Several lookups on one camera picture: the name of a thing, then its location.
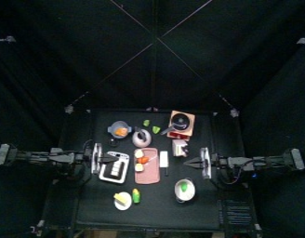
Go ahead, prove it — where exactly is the yellow toy cheese wedge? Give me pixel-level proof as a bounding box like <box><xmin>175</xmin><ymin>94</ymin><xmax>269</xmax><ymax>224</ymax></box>
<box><xmin>113</xmin><ymin>192</ymin><xmax>129</xmax><ymax>206</ymax></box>

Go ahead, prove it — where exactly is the white and black tray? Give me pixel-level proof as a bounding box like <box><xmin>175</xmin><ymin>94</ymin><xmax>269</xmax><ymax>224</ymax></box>
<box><xmin>98</xmin><ymin>151</ymin><xmax>131</xmax><ymax>185</ymax></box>

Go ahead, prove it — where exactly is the white toy cleaver black handle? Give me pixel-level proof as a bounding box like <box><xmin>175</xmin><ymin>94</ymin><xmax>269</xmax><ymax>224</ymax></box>
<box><xmin>158</xmin><ymin>150</ymin><xmax>170</xmax><ymax>178</ymax></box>

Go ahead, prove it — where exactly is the thin diagonal cord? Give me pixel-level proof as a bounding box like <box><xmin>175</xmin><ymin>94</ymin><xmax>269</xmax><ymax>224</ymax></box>
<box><xmin>107</xmin><ymin>0</ymin><xmax>237</xmax><ymax>114</ymax></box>
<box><xmin>66</xmin><ymin>0</ymin><xmax>213</xmax><ymax>110</ymax></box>

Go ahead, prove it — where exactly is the toy corn with green husk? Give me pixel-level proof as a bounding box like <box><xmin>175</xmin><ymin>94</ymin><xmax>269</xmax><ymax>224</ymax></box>
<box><xmin>131</xmin><ymin>188</ymin><xmax>142</xmax><ymax>205</ymax></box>

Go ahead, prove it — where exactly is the black toy frying pan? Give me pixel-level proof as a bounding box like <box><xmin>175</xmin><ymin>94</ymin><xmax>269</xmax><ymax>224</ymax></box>
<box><xmin>159</xmin><ymin>112</ymin><xmax>190</xmax><ymax>136</ymax></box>

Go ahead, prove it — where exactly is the blue-grey toy pot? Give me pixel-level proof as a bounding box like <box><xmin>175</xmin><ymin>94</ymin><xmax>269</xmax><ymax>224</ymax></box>
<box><xmin>106</xmin><ymin>120</ymin><xmax>133</xmax><ymax>139</ymax></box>

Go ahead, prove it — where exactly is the white toy pot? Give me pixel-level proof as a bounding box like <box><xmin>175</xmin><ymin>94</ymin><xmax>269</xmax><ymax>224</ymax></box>
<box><xmin>171</xmin><ymin>178</ymin><xmax>197</xmax><ymax>205</ymax></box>

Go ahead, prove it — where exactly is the printed label sticker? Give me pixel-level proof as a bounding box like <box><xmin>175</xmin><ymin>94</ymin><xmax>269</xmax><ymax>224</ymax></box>
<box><xmin>218</xmin><ymin>199</ymin><xmax>250</xmax><ymax>227</ymax></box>

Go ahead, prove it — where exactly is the orange red toy tomato piece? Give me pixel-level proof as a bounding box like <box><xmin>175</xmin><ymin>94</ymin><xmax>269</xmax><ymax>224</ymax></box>
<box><xmin>135</xmin><ymin>155</ymin><xmax>151</xmax><ymax>165</ymax></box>

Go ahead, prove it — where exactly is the white box with pictures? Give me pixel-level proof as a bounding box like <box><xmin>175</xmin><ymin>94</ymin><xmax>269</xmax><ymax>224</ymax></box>
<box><xmin>109</xmin><ymin>160</ymin><xmax>123</xmax><ymax>178</ymax></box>

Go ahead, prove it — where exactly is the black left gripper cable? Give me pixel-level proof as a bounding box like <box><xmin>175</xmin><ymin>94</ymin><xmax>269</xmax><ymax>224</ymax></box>
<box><xmin>80</xmin><ymin>139</ymin><xmax>95</xmax><ymax>156</ymax></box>

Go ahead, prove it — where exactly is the pink cutting board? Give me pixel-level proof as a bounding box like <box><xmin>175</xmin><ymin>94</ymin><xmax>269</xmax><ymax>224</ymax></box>
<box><xmin>133</xmin><ymin>147</ymin><xmax>161</xmax><ymax>186</ymax></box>

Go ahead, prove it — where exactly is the white toy knife block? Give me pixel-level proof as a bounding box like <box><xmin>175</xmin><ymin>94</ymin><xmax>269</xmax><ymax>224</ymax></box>
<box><xmin>170</xmin><ymin>139</ymin><xmax>190</xmax><ymax>158</ymax></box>

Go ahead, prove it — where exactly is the wooden toy stove red front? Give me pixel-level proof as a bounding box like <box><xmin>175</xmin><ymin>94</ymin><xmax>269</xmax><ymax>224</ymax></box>
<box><xmin>165</xmin><ymin>110</ymin><xmax>197</xmax><ymax>141</ymax></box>

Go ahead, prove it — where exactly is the small white plate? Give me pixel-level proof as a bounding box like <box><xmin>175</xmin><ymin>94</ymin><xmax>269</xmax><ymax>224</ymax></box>
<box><xmin>113</xmin><ymin>191</ymin><xmax>134</xmax><ymax>212</ymax></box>

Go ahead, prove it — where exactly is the orange toy food piece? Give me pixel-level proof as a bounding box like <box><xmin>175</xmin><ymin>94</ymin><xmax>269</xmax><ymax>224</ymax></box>
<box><xmin>114</xmin><ymin>126</ymin><xmax>130</xmax><ymax>138</ymax></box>

